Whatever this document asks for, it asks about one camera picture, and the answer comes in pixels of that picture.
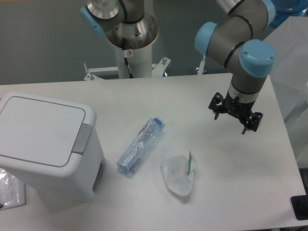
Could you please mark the black device at table edge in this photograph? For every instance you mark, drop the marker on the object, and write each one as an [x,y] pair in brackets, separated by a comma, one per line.
[300,206]

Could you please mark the grey trash can push button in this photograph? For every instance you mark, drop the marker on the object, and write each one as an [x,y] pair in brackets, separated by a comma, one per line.
[82,139]

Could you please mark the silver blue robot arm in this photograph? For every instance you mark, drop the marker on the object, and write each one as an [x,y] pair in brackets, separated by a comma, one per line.
[235,46]

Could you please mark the crumpled clear plastic bag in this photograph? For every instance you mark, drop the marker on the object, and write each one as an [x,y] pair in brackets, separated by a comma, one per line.
[178,173]

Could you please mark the clear plastic water bottle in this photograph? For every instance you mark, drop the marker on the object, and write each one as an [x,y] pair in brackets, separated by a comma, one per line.
[140,146]

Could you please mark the white paper sheet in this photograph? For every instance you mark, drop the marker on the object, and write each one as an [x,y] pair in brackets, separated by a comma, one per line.
[12,191]

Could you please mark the blue water jug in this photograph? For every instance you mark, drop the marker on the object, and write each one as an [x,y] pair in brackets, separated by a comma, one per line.
[286,8]

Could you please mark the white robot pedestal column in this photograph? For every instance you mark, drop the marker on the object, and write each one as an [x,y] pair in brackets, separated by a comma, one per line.
[133,42]

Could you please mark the white metal base frame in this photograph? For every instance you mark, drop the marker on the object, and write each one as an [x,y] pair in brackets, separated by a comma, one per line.
[129,71]

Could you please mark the white trash can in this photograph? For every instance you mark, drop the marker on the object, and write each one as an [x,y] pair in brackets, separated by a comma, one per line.
[37,134]

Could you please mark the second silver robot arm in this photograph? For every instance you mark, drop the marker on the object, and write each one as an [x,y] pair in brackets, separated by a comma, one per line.
[100,16]

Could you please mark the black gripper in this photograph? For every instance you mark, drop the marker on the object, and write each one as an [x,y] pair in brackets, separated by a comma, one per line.
[242,111]

